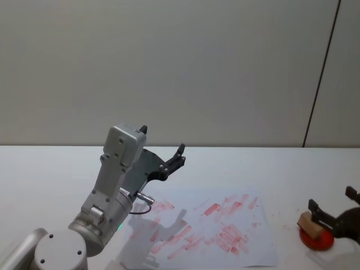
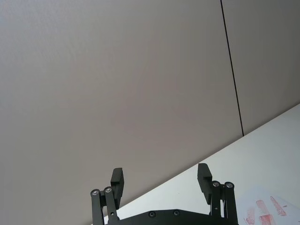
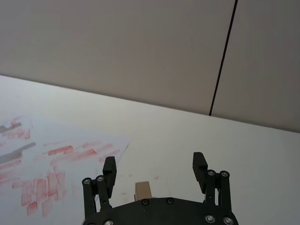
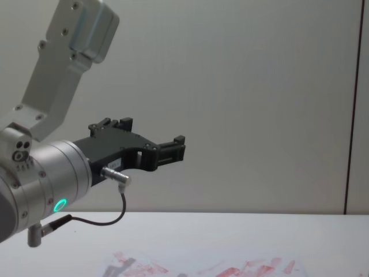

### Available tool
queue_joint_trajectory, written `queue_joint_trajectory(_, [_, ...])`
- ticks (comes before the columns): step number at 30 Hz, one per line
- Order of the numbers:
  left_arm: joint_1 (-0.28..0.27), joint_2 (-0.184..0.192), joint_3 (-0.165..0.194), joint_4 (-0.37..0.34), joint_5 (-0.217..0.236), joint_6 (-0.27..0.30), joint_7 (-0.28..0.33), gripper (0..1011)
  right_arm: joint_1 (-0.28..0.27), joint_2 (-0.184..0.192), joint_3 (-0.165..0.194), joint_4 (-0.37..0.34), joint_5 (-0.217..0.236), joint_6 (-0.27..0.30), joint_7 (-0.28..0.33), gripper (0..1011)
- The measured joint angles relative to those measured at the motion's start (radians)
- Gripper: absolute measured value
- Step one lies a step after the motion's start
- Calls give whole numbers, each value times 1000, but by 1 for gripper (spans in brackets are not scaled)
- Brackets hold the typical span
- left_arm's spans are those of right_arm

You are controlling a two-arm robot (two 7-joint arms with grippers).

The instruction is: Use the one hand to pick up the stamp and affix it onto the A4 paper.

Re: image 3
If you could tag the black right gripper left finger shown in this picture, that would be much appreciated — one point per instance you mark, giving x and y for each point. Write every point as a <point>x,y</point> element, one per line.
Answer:
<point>109,173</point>

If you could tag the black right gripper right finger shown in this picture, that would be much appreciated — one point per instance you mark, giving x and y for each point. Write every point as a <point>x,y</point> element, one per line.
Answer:
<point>199,168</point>

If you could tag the small brown cardboard piece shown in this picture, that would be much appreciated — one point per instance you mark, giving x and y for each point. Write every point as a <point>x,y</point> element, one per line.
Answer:
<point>143,190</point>

